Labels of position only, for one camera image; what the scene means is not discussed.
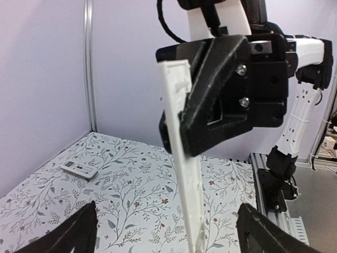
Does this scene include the right aluminium frame post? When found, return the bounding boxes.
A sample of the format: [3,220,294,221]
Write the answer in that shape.
[83,0,98,132]

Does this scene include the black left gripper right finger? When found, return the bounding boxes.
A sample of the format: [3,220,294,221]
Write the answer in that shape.
[236,203,319,253]

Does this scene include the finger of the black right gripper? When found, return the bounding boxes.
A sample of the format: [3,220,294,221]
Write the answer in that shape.
[159,111,172,153]

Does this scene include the white air conditioner remote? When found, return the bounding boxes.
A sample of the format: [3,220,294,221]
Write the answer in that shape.
[61,160,98,180]

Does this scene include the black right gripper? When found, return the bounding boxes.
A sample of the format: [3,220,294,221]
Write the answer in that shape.
[156,34,289,156]

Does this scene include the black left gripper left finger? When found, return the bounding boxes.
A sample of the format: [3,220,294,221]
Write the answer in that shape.
[17,201,98,253]

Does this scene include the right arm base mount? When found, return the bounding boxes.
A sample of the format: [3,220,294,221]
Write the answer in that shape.
[257,169,299,213]

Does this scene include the floral patterned table mat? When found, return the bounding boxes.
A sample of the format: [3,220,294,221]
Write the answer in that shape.
[0,131,257,253]

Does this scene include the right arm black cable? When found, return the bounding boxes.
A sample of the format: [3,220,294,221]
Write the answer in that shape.
[156,0,189,44]

